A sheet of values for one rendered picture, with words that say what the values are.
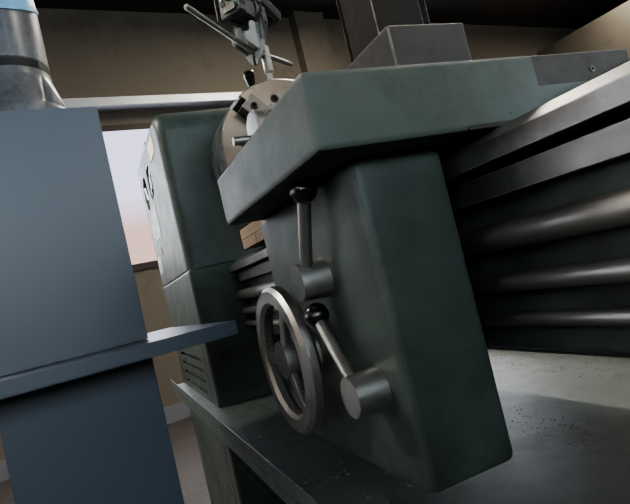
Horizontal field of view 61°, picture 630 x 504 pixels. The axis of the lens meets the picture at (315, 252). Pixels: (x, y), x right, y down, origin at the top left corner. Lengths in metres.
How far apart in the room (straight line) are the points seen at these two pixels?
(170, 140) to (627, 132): 1.09
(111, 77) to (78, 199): 3.63
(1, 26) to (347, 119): 0.67
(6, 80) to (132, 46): 3.69
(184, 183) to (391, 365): 0.94
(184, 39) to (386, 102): 4.35
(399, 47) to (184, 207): 0.80
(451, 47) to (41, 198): 0.56
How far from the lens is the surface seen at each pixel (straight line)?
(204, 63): 4.68
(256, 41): 1.29
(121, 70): 4.47
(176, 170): 1.30
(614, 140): 0.38
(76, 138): 0.85
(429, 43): 0.62
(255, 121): 0.57
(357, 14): 0.69
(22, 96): 0.90
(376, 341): 0.44
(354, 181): 0.42
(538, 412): 0.79
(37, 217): 0.82
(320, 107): 0.38
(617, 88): 0.36
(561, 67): 0.71
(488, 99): 0.47
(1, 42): 0.95
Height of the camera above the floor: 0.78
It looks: 3 degrees up
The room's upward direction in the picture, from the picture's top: 13 degrees counter-clockwise
